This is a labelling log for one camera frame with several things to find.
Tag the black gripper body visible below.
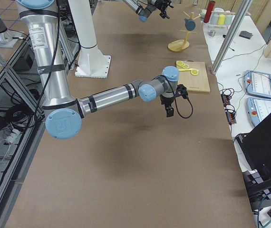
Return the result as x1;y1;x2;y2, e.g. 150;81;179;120
160;92;174;109
153;0;168;10

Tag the blue cup yellow inside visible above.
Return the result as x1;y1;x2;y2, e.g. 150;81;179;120
184;18;196;31

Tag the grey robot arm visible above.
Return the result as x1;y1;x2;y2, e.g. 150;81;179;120
123;0;174;22
17;0;179;139

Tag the wooden cup storage rack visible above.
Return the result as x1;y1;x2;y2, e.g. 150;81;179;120
167;11;200;53

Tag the yellow cup on rack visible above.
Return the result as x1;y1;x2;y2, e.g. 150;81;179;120
217;14;225;25

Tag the bamboo cutting board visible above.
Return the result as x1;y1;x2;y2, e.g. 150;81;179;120
176;60;210;93

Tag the yellow plastic knife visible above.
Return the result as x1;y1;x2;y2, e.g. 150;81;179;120
178;68;194;72

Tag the lemon slice top right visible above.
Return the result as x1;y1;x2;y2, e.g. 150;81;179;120
190;68;199;76

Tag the lemon slice front left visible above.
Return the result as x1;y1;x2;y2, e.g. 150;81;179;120
176;61;183;66

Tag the lemon slice under knife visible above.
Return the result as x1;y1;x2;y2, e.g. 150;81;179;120
190;68;198;74

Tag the red bottle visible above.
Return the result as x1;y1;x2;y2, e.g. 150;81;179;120
203;0;215;23

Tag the black power strip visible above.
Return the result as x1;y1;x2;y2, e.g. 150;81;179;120
220;88;236;125

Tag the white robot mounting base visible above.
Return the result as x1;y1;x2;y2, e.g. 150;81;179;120
75;47;111;78

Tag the lower blue teach pendant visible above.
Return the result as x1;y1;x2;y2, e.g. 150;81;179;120
246;97;271;127

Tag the blue teach pendant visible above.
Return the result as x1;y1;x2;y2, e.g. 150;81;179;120
246;97;271;127
243;70;271;99

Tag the upper blue teach pendant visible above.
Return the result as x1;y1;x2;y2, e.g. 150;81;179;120
243;70;271;99

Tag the black laptop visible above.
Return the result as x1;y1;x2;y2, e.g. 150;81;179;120
234;110;271;214

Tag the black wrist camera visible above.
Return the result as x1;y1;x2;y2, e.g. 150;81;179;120
175;84;189;100

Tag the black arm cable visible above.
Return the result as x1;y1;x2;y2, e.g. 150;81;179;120
166;78;194;119

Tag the aluminium frame post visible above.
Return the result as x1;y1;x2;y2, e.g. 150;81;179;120
211;0;252;75

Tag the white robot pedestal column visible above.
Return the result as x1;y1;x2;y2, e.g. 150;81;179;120
68;0;97;49

